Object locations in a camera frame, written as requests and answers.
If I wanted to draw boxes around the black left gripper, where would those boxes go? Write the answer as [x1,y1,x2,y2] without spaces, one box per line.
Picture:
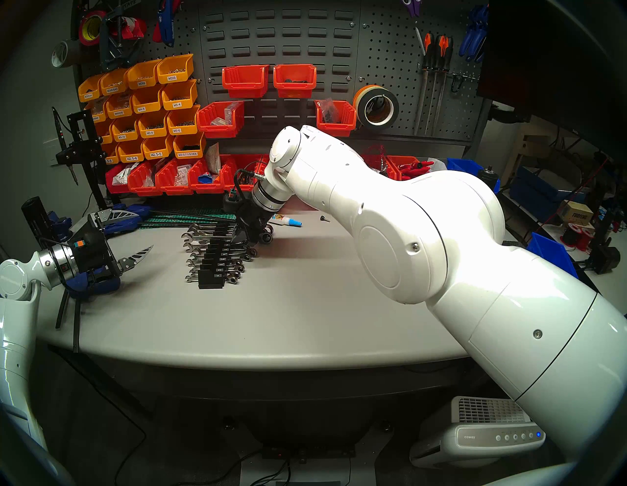
[69,208,154,287]

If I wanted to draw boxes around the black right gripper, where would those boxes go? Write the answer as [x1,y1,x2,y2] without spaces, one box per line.
[236,198,274,245]

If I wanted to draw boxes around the large chrome combination wrench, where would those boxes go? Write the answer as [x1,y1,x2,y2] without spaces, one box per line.
[191,223,277,234]
[193,229,276,240]
[197,234,276,246]

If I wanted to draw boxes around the green cutting mat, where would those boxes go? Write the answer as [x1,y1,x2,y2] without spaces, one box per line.
[140,210,241,230]

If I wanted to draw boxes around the black wrench holder rack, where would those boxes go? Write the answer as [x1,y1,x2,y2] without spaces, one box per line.
[197,223,236,290]

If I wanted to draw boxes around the black cylinder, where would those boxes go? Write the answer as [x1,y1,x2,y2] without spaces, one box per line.
[21,196,54,245]

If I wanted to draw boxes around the yellow screw bin M2.5-5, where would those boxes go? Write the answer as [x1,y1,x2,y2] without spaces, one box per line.
[142,136,175,161]

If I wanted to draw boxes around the black helping hand stand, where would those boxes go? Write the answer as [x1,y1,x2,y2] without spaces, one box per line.
[51,108,111,209]

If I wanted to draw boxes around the yellow screw bin M4 HEX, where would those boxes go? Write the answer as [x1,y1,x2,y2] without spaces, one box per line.
[173,132,207,159]

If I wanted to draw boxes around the yellow screw bin M3-8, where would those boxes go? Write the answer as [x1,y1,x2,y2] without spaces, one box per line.
[138,112,169,139]

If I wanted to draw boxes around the yellow screw bin M3-6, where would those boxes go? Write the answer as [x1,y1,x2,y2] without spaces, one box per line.
[167,105,201,136]

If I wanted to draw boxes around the yellow screw bin M4-6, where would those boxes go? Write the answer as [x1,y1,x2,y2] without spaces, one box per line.
[131,87,164,114]

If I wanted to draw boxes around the yellow screw bin M3-4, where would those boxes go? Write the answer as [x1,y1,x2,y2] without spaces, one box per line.
[161,79,199,111]

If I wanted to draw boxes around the yellow screw bin M3X8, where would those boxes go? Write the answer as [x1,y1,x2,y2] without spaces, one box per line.
[126,60,161,90]

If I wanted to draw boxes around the large orange white tape roll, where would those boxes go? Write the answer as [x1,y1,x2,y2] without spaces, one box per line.
[353,85,400,130]

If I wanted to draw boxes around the yellow screw bin M3X6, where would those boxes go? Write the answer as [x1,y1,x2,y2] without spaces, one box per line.
[157,54,195,85]

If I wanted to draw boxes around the black metal clamp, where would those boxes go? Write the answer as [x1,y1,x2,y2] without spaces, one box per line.
[98,0,143,72]

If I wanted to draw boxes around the red yellow tape roll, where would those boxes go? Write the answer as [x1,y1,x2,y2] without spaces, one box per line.
[78,11,107,47]

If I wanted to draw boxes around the red white tool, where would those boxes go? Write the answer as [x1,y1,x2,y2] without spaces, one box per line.
[118,17,147,41]

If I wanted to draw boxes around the blue storage bin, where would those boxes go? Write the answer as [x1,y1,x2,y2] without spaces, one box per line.
[446,158,501,194]
[527,232,580,280]

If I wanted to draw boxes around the black water bottle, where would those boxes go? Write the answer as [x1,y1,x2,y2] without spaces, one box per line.
[478,166,500,196]

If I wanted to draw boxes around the black pegboard hook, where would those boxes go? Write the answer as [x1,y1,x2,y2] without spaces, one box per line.
[450,73,481,94]

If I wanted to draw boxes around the dark blue crate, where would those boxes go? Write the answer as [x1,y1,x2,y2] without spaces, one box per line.
[509,167,588,221]

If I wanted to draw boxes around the white air purifier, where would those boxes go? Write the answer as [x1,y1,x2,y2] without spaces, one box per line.
[409,396,547,468]

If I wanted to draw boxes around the small cardboard box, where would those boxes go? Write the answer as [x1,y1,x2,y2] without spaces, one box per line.
[557,200,595,226]

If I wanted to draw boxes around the black monitor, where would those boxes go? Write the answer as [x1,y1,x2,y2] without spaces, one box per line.
[476,0,627,162]

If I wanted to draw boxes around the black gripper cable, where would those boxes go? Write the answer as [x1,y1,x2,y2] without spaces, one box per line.
[234,161,269,196]

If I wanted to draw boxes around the red handled tools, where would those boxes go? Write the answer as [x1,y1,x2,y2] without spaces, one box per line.
[398,159,435,179]

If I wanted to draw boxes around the grey duct tape roll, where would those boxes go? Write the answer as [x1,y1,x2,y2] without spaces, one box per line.
[51,40,81,68]

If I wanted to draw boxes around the orange black handled screwdriver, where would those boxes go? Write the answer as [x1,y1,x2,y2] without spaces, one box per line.
[415,32,435,135]
[436,35,455,134]
[426,34,449,135]

